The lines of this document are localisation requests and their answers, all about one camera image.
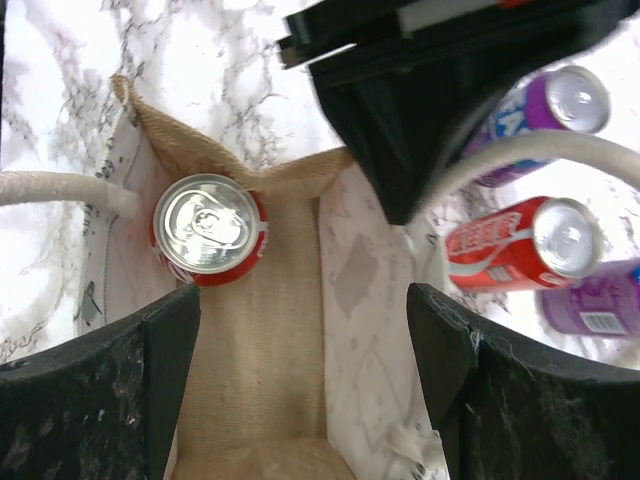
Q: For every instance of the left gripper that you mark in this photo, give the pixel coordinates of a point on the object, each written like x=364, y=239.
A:
x=406, y=83

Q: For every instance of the purple soda can left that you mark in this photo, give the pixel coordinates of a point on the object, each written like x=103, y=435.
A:
x=571, y=98

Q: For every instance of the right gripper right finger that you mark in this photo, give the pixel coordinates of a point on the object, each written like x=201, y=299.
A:
x=509, y=407

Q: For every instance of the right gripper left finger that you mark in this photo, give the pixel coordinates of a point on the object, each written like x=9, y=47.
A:
x=104, y=405

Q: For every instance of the purple soda can middle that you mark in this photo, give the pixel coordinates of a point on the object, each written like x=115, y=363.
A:
x=604, y=304

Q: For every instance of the purple soda can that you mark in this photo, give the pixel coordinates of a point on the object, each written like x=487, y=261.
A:
x=571, y=98
x=604, y=304

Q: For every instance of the red cola can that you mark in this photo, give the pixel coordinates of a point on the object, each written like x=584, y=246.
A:
x=208, y=230
x=540, y=243

